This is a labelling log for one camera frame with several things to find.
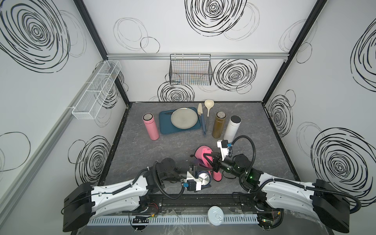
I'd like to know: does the aluminium wall rail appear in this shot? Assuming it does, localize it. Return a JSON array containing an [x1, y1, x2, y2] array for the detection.
[[107, 52, 289, 60]]

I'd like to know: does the pink microfiber cloth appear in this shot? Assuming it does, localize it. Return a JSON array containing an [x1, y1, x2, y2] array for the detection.
[[191, 146, 222, 182]]

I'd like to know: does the gold thermos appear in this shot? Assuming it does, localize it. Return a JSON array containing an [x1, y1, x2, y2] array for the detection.
[[212, 111, 227, 139]]

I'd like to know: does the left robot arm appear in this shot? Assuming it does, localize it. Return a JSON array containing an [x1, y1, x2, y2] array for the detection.
[[61, 158, 202, 232]]

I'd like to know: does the white thermos black lid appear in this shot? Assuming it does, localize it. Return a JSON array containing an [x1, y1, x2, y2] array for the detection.
[[224, 115, 241, 143]]

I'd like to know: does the cream spatula blue handle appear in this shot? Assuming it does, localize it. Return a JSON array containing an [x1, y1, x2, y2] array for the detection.
[[197, 103, 206, 136]]

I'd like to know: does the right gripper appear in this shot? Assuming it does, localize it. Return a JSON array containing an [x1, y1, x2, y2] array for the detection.
[[203, 153, 244, 180]]

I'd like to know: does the cream ladle grey handle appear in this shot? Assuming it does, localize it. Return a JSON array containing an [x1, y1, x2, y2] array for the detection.
[[204, 99, 214, 132]]

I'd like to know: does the grey round plate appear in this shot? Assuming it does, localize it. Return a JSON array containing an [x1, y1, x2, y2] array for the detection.
[[170, 108, 198, 129]]

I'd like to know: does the blue thermos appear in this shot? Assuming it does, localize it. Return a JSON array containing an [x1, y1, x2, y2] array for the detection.
[[196, 171, 212, 188]]

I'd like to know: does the black wire basket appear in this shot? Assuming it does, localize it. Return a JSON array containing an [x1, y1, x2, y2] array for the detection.
[[168, 59, 213, 86]]

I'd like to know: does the white round cap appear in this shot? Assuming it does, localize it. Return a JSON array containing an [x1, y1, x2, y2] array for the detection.
[[207, 206, 224, 226]]

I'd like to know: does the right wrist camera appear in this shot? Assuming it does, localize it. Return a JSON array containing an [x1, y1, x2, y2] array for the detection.
[[217, 140, 233, 161]]

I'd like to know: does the white wire rack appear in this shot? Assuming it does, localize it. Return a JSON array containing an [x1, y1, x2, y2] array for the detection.
[[72, 60, 121, 120]]

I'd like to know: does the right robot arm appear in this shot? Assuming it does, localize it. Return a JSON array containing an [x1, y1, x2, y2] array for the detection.
[[194, 135, 361, 233]]

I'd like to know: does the white slotted cable duct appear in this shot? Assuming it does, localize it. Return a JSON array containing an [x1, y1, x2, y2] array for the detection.
[[88, 214, 259, 226]]

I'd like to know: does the teal plastic tray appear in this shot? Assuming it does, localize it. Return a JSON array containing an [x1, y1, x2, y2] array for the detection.
[[159, 107, 202, 135]]

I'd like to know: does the pink thermos steel lid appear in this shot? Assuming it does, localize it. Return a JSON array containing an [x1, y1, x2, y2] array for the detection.
[[143, 113, 159, 141]]

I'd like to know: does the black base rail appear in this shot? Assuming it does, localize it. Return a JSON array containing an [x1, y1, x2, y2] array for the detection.
[[139, 192, 284, 213]]

